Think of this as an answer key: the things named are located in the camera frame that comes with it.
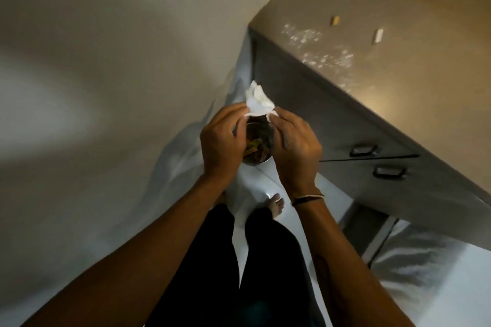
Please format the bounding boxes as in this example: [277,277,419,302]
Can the black trousers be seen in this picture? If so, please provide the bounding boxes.
[145,202,327,327]

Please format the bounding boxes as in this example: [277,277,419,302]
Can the brown bits in cup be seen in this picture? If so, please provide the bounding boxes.
[245,138,271,160]

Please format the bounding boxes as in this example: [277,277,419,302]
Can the person's right foot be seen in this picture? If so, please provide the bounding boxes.
[265,193,285,220]

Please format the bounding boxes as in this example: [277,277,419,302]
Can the person's right forearm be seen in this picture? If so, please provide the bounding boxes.
[292,196,417,327]

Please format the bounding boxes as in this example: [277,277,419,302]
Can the white tissue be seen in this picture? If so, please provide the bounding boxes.
[244,80,279,123]

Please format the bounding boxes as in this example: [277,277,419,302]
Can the person's left hand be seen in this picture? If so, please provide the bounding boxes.
[199,102,251,182]

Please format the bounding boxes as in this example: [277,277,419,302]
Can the thin wrist bracelet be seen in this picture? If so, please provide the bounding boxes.
[290,193,326,208]

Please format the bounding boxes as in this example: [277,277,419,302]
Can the person's left forearm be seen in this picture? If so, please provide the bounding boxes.
[21,175,231,327]

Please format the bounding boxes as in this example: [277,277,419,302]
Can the grey drawer cabinet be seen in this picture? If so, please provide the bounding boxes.
[247,0,491,251]

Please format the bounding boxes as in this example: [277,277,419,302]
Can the black drawer handle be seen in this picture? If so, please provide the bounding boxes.
[372,165,407,181]
[349,144,381,158]

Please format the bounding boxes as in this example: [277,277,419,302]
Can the person's right hand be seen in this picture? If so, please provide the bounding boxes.
[268,107,323,202]

